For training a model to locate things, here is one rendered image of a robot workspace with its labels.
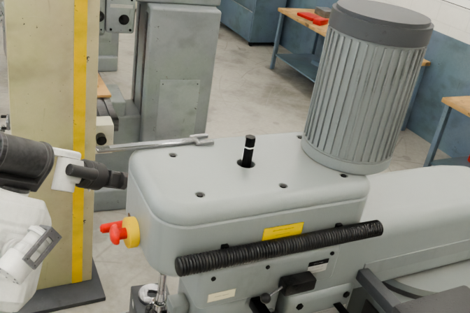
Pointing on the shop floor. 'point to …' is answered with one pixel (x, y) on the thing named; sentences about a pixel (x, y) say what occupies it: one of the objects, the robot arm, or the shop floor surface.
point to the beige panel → (57, 106)
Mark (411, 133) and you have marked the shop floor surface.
